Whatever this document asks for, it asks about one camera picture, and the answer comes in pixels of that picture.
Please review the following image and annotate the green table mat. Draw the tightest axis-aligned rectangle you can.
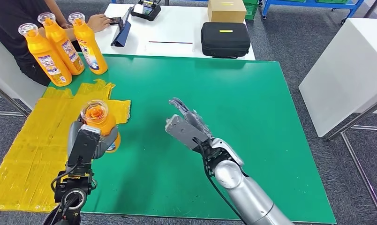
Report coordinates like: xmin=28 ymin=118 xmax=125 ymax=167
xmin=47 ymin=53 xmax=337 ymax=224

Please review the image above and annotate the blue metal rack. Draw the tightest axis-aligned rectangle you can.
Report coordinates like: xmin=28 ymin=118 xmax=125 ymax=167
xmin=261 ymin=0 xmax=365 ymax=25

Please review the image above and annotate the yellow plastic sheet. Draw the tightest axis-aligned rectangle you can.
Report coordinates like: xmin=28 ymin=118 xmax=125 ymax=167
xmin=0 ymin=79 xmax=132 ymax=213

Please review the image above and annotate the person's right hand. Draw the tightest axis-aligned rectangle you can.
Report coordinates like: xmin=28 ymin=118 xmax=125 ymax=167
xmin=87 ymin=14 xmax=111 ymax=33

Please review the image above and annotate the grey metal table frame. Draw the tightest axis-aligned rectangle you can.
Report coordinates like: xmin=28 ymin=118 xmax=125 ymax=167
xmin=326 ymin=94 xmax=377 ymax=224

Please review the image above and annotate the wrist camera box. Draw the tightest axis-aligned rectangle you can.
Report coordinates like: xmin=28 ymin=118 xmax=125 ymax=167
xmin=165 ymin=114 xmax=209 ymax=152
xmin=66 ymin=124 xmax=101 ymax=178

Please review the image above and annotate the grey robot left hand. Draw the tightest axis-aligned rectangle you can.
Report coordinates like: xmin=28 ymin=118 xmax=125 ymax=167
xmin=67 ymin=120 xmax=120 ymax=160

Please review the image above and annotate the green storage crate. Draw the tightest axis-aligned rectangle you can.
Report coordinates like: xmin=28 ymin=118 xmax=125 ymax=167
xmin=241 ymin=0 xmax=258 ymax=20

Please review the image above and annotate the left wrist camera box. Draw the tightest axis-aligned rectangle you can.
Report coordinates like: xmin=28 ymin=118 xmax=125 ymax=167
xmin=66 ymin=124 xmax=101 ymax=178

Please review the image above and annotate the white square table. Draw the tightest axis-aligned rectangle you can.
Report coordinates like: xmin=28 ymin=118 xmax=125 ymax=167
xmin=298 ymin=17 xmax=377 ymax=138

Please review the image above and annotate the white side table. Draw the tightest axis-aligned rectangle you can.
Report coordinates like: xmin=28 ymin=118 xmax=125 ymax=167
xmin=0 ymin=28 xmax=47 ymax=117

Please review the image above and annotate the orange detergent bottle clear cap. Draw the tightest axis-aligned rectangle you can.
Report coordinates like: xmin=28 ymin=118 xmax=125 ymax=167
xmin=18 ymin=22 xmax=73 ymax=87
xmin=68 ymin=12 xmax=109 ymax=75
xmin=37 ymin=12 xmax=85 ymax=76
xmin=80 ymin=99 xmax=122 ymax=153

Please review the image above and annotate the black carrying case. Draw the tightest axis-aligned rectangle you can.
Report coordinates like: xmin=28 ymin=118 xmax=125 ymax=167
xmin=200 ymin=22 xmax=251 ymax=59

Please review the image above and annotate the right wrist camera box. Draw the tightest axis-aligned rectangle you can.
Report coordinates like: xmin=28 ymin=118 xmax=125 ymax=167
xmin=165 ymin=114 xmax=209 ymax=152

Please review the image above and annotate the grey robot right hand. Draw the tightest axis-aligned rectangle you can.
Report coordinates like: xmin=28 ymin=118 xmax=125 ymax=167
xmin=168 ymin=97 xmax=214 ymax=141

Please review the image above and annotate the thin dark stick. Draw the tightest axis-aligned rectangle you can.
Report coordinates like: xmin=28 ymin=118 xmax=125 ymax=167
xmin=148 ymin=41 xmax=193 ymax=45

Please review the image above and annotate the black handheld controller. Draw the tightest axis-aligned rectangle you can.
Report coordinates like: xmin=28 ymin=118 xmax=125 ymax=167
xmin=129 ymin=0 xmax=161 ymax=22

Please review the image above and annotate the tablet in blue cover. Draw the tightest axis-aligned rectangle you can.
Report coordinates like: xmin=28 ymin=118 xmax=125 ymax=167
xmin=110 ymin=7 xmax=132 ymax=47

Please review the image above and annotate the brown cardboard box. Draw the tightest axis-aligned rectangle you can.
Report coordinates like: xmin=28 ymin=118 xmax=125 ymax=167
xmin=207 ymin=0 xmax=247 ymax=23

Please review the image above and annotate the long white table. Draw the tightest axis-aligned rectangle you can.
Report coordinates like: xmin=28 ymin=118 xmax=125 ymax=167
xmin=93 ymin=3 xmax=256 ymax=61

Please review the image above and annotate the person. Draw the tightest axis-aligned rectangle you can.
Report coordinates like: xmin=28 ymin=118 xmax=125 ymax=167
xmin=0 ymin=0 xmax=111 ymax=87

